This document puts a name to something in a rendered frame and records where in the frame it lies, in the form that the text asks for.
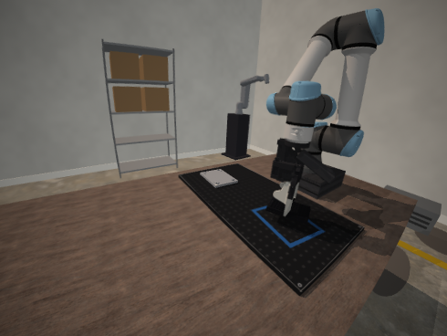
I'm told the blue tape outline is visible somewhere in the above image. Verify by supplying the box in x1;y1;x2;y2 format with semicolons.
251;206;325;248

